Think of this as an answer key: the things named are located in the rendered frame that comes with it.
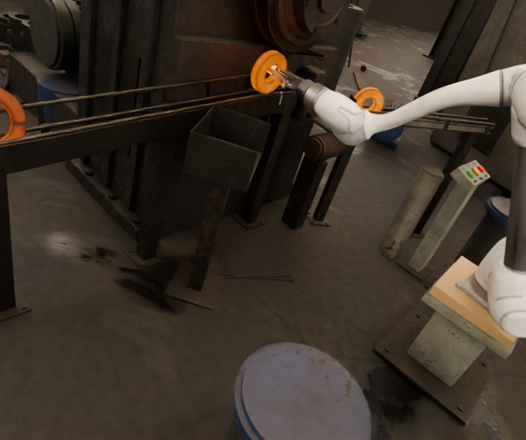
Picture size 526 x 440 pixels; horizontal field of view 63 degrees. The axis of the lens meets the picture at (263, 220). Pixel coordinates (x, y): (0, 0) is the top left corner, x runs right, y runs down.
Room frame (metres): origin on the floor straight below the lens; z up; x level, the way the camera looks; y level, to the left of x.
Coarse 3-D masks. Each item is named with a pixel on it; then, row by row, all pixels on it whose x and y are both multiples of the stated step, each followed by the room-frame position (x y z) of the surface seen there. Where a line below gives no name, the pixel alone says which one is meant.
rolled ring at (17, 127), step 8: (0, 88) 0.98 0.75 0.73; (0, 96) 0.97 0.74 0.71; (8, 96) 0.98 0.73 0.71; (8, 104) 0.98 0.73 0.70; (16, 104) 0.99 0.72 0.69; (8, 112) 0.99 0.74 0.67; (16, 112) 0.98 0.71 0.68; (16, 120) 0.98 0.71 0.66; (24, 120) 0.99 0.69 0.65; (16, 128) 0.97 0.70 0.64; (24, 128) 0.98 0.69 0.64; (8, 136) 0.95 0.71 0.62; (16, 136) 0.96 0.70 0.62
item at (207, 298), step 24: (216, 120) 1.38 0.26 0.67; (240, 120) 1.38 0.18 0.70; (192, 144) 1.12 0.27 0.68; (216, 144) 1.12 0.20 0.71; (240, 144) 1.38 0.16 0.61; (264, 144) 1.38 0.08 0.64; (192, 168) 1.12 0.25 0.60; (216, 168) 1.12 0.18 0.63; (240, 168) 1.12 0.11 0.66; (216, 192) 1.25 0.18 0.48; (216, 216) 1.25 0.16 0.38; (192, 264) 1.25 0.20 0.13; (168, 288) 1.21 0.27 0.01; (192, 288) 1.25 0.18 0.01; (216, 288) 1.29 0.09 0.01
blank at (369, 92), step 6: (360, 90) 2.09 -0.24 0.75; (366, 90) 2.07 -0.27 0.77; (372, 90) 2.08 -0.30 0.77; (360, 96) 2.07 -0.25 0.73; (366, 96) 2.08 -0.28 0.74; (372, 96) 2.09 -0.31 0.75; (378, 96) 2.10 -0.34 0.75; (360, 102) 2.07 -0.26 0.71; (378, 102) 2.10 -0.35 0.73; (372, 108) 2.10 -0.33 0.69; (378, 108) 2.11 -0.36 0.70
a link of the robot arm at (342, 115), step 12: (324, 96) 1.40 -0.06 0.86; (336, 96) 1.39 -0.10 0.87; (324, 108) 1.37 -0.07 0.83; (336, 108) 1.36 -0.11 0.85; (348, 108) 1.35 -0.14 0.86; (360, 108) 1.38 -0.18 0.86; (324, 120) 1.38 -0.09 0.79; (336, 120) 1.34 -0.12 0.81; (348, 120) 1.33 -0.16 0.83; (360, 120) 1.35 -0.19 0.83; (336, 132) 1.43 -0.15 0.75; (348, 132) 1.34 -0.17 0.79
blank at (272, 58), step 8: (264, 56) 1.55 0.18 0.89; (272, 56) 1.55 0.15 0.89; (280, 56) 1.59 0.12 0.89; (256, 64) 1.53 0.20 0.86; (264, 64) 1.53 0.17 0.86; (272, 64) 1.56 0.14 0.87; (280, 64) 1.60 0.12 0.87; (256, 72) 1.52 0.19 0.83; (264, 72) 1.54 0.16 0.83; (256, 80) 1.52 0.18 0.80; (264, 80) 1.55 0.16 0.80; (272, 80) 1.60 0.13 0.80; (256, 88) 1.54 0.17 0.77; (264, 88) 1.57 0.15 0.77; (272, 88) 1.60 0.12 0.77
